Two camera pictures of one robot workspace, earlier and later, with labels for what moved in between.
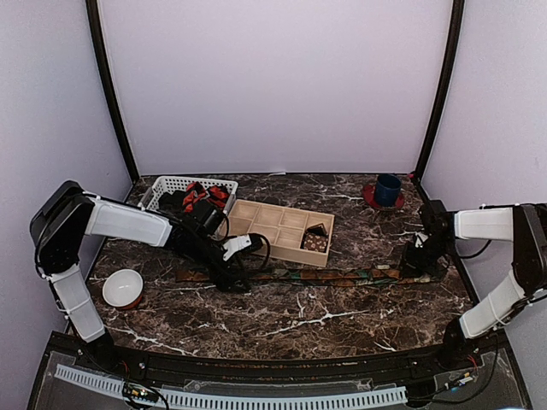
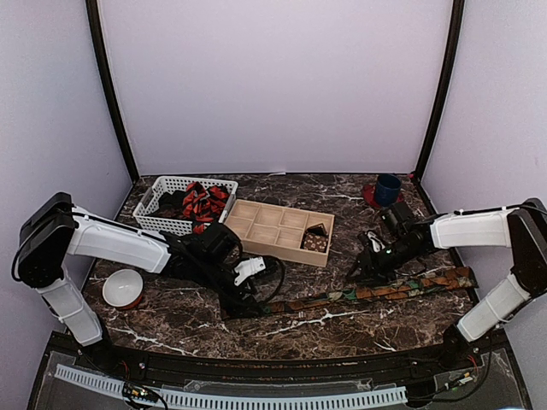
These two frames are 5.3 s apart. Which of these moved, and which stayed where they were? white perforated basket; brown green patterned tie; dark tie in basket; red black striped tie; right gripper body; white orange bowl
Moved: right gripper body; brown green patterned tie
Stayed: white perforated basket; dark tie in basket; white orange bowl; red black striped tie
